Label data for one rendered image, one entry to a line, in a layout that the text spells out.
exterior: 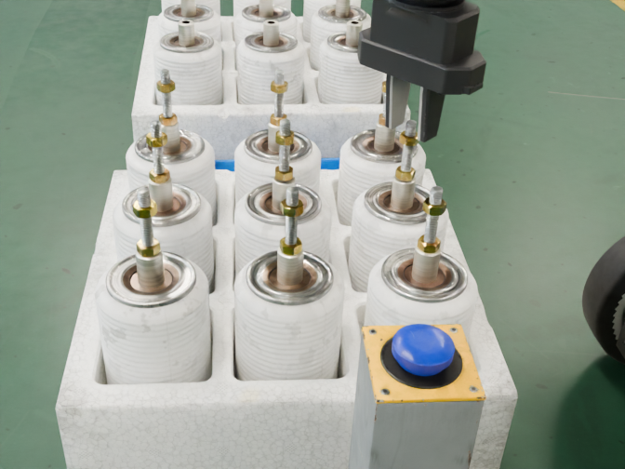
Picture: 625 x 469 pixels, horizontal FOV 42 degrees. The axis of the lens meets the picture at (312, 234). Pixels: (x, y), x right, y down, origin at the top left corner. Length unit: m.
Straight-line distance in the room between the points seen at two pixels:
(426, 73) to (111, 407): 0.38
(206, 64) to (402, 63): 0.48
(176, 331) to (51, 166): 0.76
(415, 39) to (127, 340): 0.35
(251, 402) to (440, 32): 0.34
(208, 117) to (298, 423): 0.55
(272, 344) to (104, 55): 1.22
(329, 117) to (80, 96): 0.64
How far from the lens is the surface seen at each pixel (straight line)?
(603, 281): 0.97
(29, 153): 1.45
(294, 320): 0.67
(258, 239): 0.77
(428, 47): 0.70
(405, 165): 0.78
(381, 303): 0.70
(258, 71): 1.15
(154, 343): 0.69
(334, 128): 1.16
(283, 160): 0.77
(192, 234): 0.77
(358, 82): 1.16
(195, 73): 1.14
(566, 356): 1.06
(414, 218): 0.79
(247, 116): 1.14
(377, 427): 0.53
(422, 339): 0.53
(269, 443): 0.73
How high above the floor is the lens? 0.68
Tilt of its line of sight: 34 degrees down
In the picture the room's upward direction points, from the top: 3 degrees clockwise
